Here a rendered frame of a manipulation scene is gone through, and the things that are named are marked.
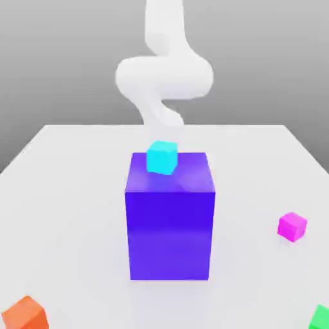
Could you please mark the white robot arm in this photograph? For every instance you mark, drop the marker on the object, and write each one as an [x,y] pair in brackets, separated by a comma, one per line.
[164,74]

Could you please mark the small cyan cube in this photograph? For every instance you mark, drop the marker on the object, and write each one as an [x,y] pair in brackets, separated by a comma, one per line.
[162,159]

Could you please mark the small magenta cube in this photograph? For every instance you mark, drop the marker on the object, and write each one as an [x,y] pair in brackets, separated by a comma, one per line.
[291,227]

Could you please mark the small orange cube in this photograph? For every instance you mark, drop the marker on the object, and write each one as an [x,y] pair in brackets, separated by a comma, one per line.
[24,314]

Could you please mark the small green cube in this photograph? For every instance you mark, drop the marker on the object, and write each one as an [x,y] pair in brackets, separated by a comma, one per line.
[320,318]

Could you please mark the large purple box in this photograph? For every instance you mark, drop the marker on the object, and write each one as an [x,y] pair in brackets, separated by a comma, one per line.
[169,231]

